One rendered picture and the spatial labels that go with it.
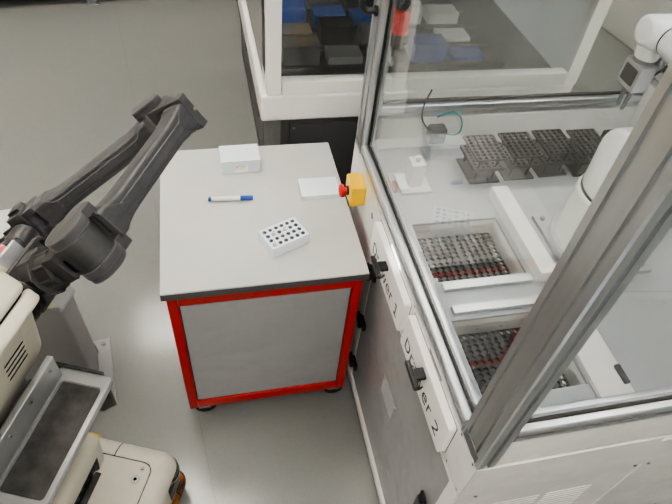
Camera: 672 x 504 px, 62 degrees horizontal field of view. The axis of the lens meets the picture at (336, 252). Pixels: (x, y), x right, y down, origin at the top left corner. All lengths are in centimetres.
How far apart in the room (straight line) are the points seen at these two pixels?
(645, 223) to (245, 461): 172
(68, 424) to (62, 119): 272
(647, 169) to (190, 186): 146
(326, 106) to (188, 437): 128
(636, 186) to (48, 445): 94
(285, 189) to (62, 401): 101
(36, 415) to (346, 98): 143
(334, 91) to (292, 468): 133
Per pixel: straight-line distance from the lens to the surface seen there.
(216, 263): 162
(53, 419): 111
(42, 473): 107
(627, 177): 68
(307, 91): 202
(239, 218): 174
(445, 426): 122
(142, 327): 247
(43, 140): 351
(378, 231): 150
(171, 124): 116
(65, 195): 135
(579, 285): 76
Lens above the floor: 198
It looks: 47 degrees down
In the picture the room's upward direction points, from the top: 7 degrees clockwise
